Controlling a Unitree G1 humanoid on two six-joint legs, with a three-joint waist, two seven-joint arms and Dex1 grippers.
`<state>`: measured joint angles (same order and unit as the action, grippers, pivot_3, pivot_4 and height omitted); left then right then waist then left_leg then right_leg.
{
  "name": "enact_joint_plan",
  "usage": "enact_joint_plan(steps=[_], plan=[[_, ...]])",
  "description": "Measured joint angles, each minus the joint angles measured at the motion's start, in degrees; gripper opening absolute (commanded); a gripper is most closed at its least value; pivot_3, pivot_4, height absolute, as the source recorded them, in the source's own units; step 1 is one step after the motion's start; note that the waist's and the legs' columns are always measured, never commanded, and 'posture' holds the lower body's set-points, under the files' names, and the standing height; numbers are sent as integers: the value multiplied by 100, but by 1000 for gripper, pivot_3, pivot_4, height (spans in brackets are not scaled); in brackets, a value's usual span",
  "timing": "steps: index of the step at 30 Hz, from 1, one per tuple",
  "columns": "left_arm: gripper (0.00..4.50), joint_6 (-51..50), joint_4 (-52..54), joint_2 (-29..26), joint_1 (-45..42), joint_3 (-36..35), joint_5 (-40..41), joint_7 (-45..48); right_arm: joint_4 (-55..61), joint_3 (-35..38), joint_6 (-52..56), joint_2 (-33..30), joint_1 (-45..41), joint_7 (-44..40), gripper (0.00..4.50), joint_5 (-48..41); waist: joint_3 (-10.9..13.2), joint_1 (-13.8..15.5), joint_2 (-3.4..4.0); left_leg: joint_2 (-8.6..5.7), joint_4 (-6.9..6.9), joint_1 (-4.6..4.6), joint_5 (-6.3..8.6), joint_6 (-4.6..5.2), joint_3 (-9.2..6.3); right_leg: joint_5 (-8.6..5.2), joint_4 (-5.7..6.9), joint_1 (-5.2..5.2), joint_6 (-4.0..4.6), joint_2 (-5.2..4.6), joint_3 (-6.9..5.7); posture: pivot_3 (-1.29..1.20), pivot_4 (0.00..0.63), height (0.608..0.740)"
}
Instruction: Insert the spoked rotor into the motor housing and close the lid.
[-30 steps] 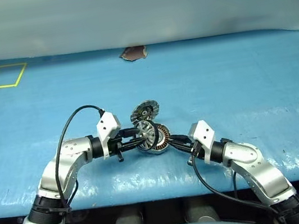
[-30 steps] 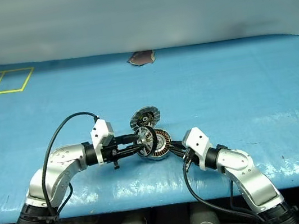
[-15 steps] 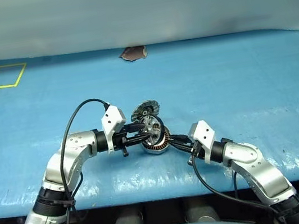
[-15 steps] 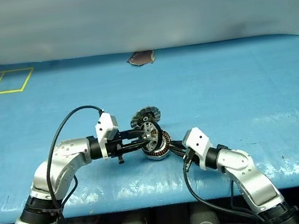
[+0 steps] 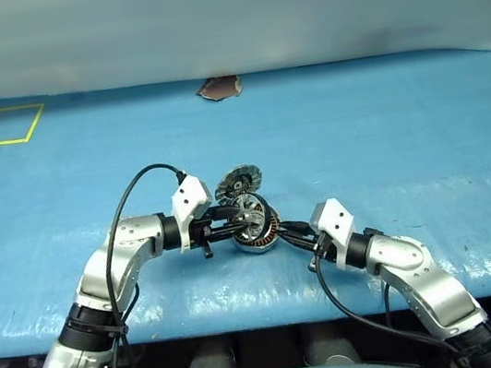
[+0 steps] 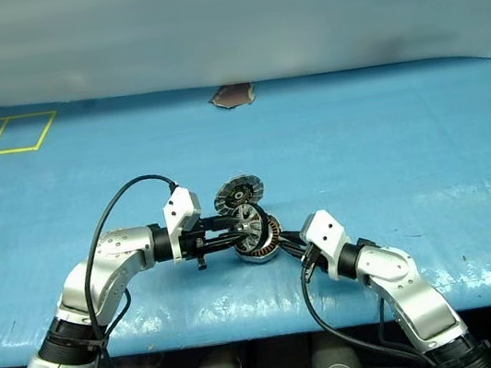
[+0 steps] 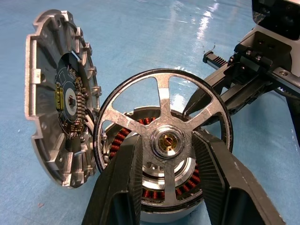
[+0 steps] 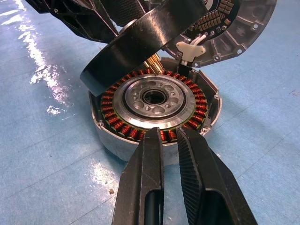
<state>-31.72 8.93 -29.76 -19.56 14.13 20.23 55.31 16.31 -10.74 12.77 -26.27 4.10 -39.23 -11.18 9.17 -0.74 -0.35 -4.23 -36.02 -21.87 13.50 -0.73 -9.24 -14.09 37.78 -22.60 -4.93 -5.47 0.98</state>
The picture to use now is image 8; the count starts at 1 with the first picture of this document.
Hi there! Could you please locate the metal ring with spokes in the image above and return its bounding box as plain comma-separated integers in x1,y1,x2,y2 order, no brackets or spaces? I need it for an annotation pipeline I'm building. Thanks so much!
79,0,209,97

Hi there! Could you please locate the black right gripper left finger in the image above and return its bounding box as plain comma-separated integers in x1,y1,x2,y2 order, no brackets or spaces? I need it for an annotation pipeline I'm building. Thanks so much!
112,127,165,225

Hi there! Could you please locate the grey motor housing copper stator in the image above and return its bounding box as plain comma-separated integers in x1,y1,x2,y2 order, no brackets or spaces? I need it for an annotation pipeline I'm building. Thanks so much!
88,57,223,166

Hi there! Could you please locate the white plastic wire clip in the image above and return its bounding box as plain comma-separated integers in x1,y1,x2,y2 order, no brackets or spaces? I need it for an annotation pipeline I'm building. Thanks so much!
175,42,207,65

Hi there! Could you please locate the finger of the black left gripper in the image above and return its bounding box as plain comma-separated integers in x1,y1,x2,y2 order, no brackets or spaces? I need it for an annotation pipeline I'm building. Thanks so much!
23,0,119,43
106,0,146,27

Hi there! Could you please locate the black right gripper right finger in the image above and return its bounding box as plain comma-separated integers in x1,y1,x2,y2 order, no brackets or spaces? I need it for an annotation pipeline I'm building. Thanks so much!
175,126,258,225

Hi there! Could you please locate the grey motor lid circuit board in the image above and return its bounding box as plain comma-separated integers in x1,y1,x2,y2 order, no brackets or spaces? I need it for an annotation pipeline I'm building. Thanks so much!
161,0,278,68

